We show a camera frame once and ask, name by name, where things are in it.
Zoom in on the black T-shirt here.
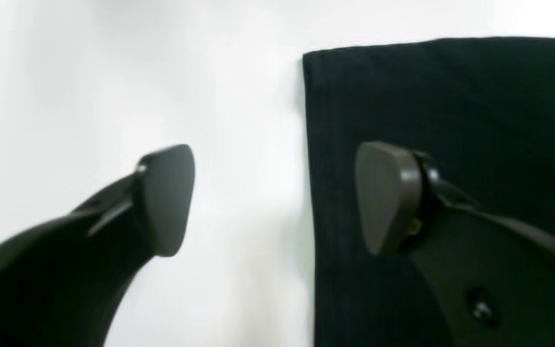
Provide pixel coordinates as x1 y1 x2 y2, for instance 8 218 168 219
303 37 555 347

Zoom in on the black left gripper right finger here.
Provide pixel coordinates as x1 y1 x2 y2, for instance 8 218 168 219
355 141 555 347

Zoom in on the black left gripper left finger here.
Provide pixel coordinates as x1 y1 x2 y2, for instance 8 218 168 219
0 144 195 347

